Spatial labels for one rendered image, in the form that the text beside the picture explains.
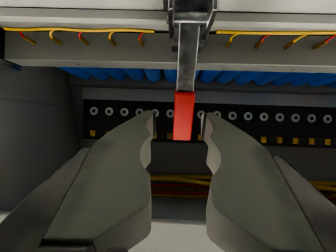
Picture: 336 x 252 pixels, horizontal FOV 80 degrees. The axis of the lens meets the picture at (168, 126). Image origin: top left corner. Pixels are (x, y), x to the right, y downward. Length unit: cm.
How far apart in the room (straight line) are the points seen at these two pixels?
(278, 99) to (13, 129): 30
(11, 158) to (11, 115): 4
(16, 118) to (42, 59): 8
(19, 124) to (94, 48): 12
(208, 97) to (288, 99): 10
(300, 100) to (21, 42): 30
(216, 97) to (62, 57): 18
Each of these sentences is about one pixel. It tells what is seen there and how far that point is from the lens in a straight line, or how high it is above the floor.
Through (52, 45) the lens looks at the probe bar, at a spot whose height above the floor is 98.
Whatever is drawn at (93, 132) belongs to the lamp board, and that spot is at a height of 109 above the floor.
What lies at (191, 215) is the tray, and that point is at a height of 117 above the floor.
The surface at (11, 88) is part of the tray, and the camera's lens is 24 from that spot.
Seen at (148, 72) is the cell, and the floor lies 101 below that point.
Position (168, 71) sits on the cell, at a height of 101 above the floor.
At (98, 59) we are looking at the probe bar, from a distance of 17.
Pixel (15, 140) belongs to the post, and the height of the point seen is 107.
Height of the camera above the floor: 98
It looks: 23 degrees up
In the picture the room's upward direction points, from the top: 179 degrees counter-clockwise
